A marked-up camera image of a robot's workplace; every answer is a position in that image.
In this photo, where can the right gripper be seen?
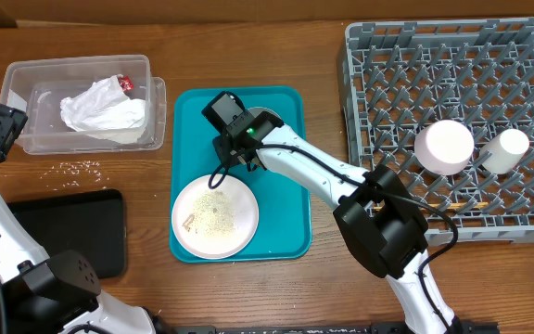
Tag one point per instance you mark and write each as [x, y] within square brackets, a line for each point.
[230, 156]

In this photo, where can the grey small plate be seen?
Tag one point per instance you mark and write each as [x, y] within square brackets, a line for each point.
[257, 111]

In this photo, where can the white napkin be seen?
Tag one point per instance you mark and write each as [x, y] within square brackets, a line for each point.
[123, 123]
[99, 96]

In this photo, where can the red wrapper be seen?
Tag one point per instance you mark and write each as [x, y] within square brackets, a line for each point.
[125, 83]

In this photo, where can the pink bowl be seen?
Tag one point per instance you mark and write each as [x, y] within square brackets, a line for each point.
[444, 147]

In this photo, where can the pale green cup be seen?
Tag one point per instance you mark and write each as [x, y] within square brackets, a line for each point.
[505, 151]

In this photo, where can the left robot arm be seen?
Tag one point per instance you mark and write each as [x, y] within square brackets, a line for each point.
[54, 294]

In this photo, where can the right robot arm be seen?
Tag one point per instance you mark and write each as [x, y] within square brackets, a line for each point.
[390, 234]

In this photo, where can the clear plastic bin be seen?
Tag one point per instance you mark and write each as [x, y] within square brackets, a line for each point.
[38, 87]

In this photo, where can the teal serving tray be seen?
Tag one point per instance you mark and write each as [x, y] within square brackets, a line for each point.
[284, 227]

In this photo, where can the scattered rice grains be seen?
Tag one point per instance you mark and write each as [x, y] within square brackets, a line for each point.
[69, 175]

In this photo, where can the black plastic tray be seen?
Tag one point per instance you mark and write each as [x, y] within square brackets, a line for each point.
[92, 223]

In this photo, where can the grey dish rack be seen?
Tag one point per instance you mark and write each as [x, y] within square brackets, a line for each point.
[396, 78]

